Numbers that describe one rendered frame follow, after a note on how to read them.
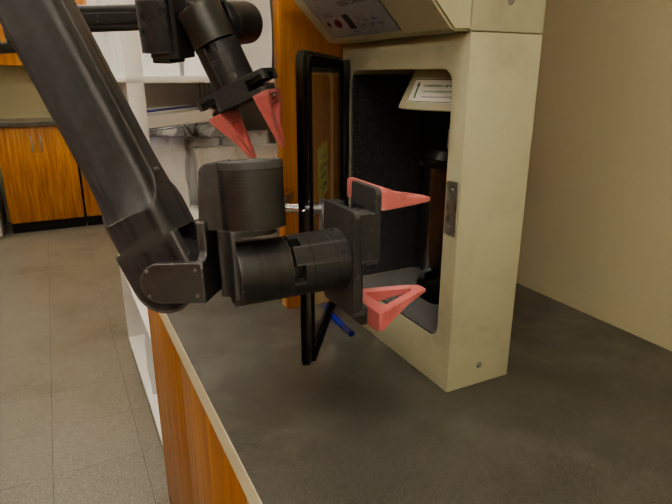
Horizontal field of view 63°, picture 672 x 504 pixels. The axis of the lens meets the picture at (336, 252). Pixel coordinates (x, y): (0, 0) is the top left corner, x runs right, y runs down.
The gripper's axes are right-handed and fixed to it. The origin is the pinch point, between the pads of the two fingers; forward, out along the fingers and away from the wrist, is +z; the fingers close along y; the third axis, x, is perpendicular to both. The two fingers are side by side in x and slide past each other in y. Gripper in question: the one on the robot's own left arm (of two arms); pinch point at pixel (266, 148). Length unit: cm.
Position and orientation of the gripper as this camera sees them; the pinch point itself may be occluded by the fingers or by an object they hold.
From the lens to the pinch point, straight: 77.4
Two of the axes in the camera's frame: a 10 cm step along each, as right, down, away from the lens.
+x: -1.7, 3.1, -9.3
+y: -8.9, 3.5, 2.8
